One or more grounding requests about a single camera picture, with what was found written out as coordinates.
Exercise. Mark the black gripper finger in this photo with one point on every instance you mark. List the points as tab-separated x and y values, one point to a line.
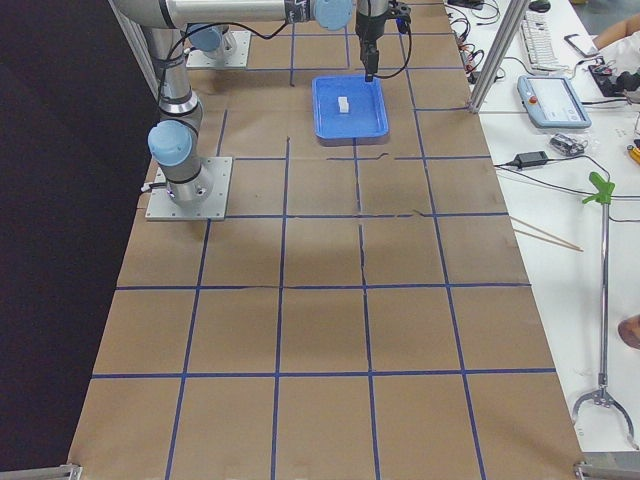
370	60

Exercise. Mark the blue plastic tray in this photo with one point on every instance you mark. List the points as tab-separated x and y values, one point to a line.
367	121

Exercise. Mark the white keyboard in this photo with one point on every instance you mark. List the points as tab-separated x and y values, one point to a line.
536	38

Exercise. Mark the blue teach pendant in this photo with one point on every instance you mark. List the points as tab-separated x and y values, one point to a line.
551	102

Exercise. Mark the black power adapter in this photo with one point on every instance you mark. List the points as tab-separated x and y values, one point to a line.
530	159

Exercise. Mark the wooden chopsticks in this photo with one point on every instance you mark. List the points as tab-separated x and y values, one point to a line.
527	229

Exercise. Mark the aluminium frame post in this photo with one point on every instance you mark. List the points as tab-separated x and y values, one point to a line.
508	28

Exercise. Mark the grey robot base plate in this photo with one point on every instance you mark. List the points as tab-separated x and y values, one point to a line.
205	197

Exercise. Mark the green handled reacher grabber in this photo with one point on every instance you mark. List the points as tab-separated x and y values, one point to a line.
600	396

